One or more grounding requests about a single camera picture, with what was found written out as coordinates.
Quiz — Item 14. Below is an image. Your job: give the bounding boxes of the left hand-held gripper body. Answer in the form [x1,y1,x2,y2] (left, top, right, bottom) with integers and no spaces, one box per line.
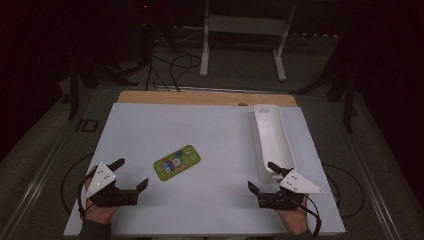
[85,162,140,208]

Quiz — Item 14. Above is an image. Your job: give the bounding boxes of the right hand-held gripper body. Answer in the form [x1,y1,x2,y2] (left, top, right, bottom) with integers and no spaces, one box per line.
[257,168,325,212]

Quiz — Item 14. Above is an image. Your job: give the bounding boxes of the long white plastic tray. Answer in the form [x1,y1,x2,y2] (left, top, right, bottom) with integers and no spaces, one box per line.
[252,103,297,184]

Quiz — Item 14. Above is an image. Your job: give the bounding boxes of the person's left hand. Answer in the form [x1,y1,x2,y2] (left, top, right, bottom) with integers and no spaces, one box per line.
[83,178,118,225]

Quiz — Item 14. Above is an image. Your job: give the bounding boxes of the person's right hand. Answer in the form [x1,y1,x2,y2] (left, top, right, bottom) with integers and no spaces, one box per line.
[275,195,310,236]

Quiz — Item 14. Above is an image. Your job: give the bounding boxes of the white table mat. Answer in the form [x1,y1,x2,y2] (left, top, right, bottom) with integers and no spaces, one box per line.
[62,102,347,237]

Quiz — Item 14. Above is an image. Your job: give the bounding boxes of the black tripod stand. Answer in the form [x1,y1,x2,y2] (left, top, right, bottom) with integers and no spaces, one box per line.
[67,54,138,121]
[289,63,360,134]

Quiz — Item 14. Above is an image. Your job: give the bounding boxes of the white metal stand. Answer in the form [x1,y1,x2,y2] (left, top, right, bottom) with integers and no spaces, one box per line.
[199,0,298,83]

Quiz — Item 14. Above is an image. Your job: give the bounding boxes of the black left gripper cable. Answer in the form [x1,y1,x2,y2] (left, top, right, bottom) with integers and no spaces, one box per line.
[77,168,98,222]

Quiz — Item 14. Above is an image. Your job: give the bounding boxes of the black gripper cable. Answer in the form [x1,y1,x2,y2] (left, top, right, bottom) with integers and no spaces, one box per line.
[293,194,323,240]
[77,168,98,222]

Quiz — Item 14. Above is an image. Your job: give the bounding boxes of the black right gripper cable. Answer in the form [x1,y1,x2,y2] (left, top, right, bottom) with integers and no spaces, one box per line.
[293,194,323,240]

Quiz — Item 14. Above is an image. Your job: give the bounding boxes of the black cable loop on floor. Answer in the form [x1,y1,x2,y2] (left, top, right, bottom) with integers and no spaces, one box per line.
[60,152,96,215]
[320,162,366,220]

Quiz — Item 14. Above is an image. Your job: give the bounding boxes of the black floor cables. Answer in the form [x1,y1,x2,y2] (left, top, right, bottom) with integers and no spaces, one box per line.
[145,36,203,93]

